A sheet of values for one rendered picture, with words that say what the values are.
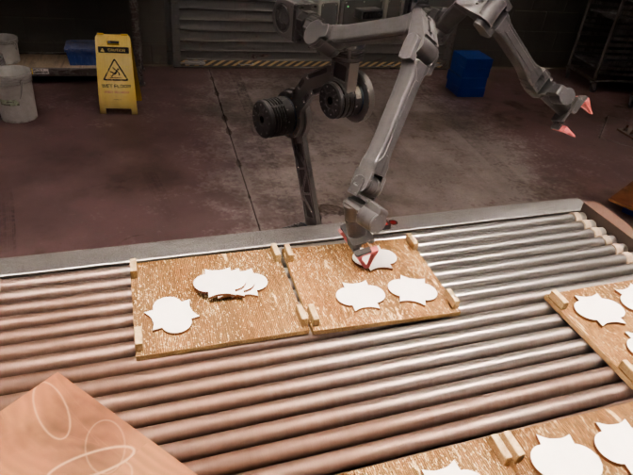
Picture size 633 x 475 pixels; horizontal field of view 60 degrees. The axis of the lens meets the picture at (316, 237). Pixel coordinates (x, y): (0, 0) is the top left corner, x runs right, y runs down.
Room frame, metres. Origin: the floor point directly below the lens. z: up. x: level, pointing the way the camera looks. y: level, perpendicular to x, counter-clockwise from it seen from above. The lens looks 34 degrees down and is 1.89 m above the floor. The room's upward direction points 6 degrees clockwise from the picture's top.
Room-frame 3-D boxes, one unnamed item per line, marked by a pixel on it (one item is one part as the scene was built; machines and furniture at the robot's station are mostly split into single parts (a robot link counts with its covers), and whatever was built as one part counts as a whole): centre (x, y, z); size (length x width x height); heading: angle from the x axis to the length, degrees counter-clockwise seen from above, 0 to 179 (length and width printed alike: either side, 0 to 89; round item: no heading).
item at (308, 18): (1.84, 0.09, 1.45); 0.09 x 0.08 x 0.12; 128
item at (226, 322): (1.09, 0.25, 0.93); 0.41 x 0.35 x 0.02; 111
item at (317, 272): (1.23, -0.15, 0.93); 0.41 x 0.35 x 0.02; 109
